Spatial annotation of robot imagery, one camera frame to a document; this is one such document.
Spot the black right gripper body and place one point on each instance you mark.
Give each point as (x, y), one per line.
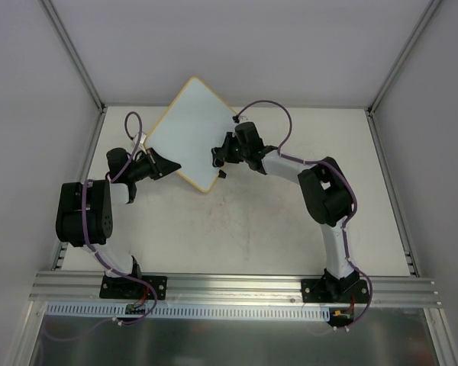
(221, 155)

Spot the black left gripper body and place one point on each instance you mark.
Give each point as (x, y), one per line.
(155, 164)

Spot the yellow framed whiteboard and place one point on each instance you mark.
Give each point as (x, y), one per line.
(195, 122)

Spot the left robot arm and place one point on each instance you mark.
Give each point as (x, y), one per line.
(84, 217)

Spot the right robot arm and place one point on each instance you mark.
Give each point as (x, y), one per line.
(326, 194)

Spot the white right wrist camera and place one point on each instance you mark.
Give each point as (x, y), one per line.
(239, 119)

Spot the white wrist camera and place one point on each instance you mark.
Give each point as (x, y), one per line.
(138, 140)
(239, 119)

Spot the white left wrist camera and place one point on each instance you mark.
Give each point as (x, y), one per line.
(138, 140)

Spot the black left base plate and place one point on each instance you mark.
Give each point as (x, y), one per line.
(124, 289)

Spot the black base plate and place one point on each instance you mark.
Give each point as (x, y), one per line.
(124, 289)
(317, 290)

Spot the left aluminium frame post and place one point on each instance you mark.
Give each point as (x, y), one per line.
(57, 23)

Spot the aluminium frame post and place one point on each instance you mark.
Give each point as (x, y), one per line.
(57, 23)
(405, 53)

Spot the right aluminium frame post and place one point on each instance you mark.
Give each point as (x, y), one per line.
(405, 53)

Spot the white slotted cable duct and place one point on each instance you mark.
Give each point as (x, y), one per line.
(190, 311)

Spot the aluminium mounting rail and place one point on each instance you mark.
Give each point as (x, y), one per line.
(234, 289)

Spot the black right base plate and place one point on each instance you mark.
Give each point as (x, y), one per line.
(317, 290)

